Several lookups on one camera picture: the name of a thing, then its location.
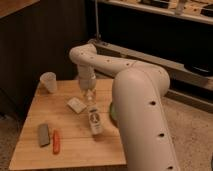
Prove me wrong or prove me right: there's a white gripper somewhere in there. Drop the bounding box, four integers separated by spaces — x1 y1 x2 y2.
77 65 97 103

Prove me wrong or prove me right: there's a white rectangular block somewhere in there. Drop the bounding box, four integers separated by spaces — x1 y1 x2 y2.
67 97 86 114

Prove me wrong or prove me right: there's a white labelled bottle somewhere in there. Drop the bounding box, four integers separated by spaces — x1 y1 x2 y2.
83 89 104 136

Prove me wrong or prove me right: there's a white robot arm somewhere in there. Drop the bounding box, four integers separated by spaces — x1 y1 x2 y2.
69 44 181 171

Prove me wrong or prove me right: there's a green bowl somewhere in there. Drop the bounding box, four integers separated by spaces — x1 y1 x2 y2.
109 102 117 121

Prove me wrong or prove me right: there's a translucent plastic cup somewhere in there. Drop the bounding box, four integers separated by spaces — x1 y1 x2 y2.
40 72 57 93

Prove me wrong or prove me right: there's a wooden folding table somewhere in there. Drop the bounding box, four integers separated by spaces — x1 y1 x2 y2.
9 79 126 171

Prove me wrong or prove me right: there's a grey sponge block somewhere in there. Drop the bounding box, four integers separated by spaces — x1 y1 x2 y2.
38 123 50 147

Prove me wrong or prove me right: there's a dark wooden cabinet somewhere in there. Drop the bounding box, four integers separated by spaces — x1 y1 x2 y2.
0 0 87 116

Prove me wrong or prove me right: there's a metal pole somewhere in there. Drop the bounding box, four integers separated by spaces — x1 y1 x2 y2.
94 0 101 41

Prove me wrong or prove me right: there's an upper bench with clutter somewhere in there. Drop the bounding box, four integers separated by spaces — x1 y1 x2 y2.
98 0 213 25

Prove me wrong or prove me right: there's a wooden shelf rail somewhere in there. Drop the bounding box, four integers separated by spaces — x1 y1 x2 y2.
86 38 213 111

